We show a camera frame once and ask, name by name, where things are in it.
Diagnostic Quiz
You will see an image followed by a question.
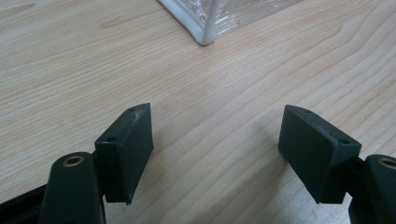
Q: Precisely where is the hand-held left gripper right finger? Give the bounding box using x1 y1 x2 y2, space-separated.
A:
277 104 362 204

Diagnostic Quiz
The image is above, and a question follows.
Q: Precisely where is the clear storage bag white trim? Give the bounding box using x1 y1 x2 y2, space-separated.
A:
157 0 304 47

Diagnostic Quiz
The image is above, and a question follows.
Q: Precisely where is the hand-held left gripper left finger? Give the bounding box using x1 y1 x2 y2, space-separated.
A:
93 103 155 205

